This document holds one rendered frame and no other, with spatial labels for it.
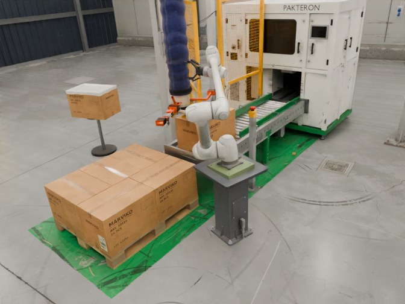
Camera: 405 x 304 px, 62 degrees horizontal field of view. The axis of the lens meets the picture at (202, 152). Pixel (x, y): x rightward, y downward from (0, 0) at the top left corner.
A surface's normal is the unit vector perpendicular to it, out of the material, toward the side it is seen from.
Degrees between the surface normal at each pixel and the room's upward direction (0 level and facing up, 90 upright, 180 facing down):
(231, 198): 90
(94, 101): 90
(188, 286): 0
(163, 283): 0
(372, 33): 90
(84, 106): 90
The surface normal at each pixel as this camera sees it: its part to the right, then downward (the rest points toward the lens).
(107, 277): -0.06, -0.90
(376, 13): -0.55, 0.40
